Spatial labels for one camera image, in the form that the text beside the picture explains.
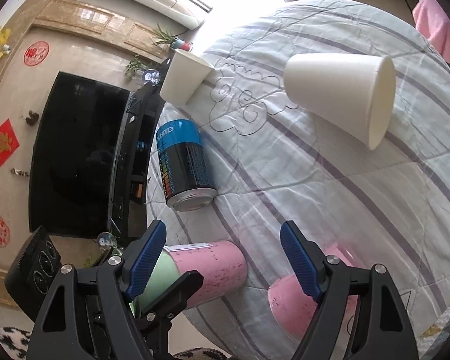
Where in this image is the green and pink can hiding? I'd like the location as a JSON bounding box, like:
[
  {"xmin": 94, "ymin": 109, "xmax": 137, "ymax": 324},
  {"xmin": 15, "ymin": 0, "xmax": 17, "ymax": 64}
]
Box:
[{"xmin": 129, "ymin": 240, "xmax": 249, "ymax": 318}]

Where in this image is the pink plastic cup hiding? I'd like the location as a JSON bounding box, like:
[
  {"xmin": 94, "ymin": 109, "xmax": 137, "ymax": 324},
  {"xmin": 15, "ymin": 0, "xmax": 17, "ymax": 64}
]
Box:
[{"xmin": 268, "ymin": 243, "xmax": 357, "ymax": 341}]

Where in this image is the white paper cup right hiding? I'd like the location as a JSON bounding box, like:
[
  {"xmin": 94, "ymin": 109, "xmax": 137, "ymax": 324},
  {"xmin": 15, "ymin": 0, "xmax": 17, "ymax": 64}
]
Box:
[{"xmin": 283, "ymin": 53, "xmax": 396, "ymax": 150}]

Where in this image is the white paper cup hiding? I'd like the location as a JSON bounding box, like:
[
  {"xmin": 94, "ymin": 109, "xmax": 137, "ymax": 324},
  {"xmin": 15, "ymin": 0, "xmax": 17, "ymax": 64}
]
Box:
[
  {"xmin": 283, "ymin": 53, "xmax": 396, "ymax": 150},
  {"xmin": 160, "ymin": 49, "xmax": 214, "ymax": 106}
]

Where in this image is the white paper cup far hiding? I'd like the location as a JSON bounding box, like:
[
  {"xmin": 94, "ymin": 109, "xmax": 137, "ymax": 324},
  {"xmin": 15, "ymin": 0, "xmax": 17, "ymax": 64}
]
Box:
[{"xmin": 160, "ymin": 49, "xmax": 214, "ymax": 106}]

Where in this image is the black tv cabinet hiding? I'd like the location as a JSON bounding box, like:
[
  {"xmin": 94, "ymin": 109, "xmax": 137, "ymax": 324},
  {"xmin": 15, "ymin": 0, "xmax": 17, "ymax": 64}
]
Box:
[{"xmin": 107, "ymin": 58, "xmax": 171, "ymax": 246}]

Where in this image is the blue and black can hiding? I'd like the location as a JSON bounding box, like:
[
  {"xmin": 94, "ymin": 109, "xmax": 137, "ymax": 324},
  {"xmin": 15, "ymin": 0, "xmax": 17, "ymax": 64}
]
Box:
[{"xmin": 156, "ymin": 119, "xmax": 218, "ymax": 211}]

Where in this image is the black flat television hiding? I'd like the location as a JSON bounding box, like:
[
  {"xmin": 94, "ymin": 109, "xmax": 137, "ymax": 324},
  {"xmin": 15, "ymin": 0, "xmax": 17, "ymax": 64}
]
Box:
[{"xmin": 28, "ymin": 72, "xmax": 130, "ymax": 239}]

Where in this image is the striped quilted table cover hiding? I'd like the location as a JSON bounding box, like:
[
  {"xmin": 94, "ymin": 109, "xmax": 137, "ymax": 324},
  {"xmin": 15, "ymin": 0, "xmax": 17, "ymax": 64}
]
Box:
[{"xmin": 146, "ymin": 0, "xmax": 450, "ymax": 359}]

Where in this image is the glass ball ornament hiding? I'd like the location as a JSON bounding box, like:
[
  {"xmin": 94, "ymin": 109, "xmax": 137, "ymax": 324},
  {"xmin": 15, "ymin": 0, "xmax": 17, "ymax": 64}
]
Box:
[{"xmin": 142, "ymin": 69, "xmax": 161, "ymax": 86}]

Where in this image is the small green plant on cabinet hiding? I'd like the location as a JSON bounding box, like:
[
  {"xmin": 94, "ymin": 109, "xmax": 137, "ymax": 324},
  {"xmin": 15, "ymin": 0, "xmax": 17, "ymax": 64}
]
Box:
[{"xmin": 125, "ymin": 55, "xmax": 154, "ymax": 80}]

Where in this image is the potted plant red pot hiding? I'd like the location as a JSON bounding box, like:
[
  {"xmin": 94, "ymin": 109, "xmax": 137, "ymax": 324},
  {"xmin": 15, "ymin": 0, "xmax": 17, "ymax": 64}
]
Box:
[{"xmin": 151, "ymin": 24, "xmax": 192, "ymax": 51}]

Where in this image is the pink blanket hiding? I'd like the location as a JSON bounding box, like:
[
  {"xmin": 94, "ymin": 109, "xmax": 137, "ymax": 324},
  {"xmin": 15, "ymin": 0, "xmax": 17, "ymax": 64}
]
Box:
[{"xmin": 413, "ymin": 0, "xmax": 450, "ymax": 64}]

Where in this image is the red diamond wall decoration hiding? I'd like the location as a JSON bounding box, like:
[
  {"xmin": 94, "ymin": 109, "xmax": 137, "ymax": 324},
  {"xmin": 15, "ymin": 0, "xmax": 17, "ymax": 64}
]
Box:
[{"xmin": 0, "ymin": 119, "xmax": 19, "ymax": 167}]

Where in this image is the round red wall decoration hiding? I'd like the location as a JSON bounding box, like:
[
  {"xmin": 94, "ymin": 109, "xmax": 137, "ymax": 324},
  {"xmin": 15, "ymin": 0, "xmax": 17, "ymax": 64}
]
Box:
[{"xmin": 23, "ymin": 41, "xmax": 50, "ymax": 67}]

